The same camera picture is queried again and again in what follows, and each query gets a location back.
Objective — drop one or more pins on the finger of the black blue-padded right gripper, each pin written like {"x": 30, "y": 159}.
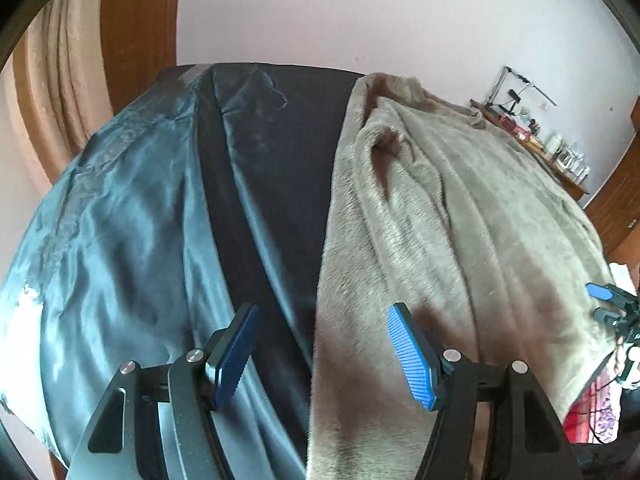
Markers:
{"x": 524, "y": 438}

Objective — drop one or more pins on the beige fleece garment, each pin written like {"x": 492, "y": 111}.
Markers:
{"x": 433, "y": 207}

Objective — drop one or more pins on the beige curtain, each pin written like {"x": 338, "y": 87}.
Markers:
{"x": 56, "y": 87}

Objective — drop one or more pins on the clear glass jars on table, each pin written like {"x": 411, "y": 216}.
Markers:
{"x": 568, "y": 158}

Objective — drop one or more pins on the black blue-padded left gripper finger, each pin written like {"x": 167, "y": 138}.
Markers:
{"x": 123, "y": 439}

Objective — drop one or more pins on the wooden side table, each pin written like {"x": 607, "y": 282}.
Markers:
{"x": 577, "y": 191}

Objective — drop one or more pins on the red patterned cloth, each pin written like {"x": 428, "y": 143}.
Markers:
{"x": 595, "y": 417}

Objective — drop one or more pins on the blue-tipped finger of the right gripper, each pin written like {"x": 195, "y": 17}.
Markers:
{"x": 609, "y": 293}

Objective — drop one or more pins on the brown wooden door frame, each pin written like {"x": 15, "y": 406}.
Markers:
{"x": 139, "y": 40}

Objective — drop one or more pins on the dark blue satin sheet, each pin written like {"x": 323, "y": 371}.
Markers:
{"x": 209, "y": 191}

